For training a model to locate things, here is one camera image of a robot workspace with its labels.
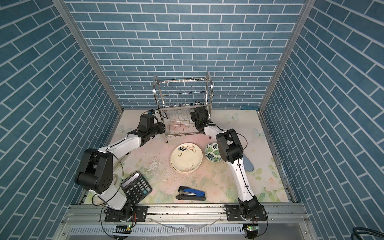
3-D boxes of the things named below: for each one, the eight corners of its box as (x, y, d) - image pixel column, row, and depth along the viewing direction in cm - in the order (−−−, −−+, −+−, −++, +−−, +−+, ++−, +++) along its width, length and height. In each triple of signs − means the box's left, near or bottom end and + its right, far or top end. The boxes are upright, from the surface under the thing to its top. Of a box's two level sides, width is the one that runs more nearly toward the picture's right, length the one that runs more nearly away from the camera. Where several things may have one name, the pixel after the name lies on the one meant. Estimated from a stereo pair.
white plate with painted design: (169, 174, 88) (168, 171, 85) (173, 145, 101) (172, 142, 98) (202, 174, 89) (202, 171, 85) (201, 146, 101) (202, 142, 98)
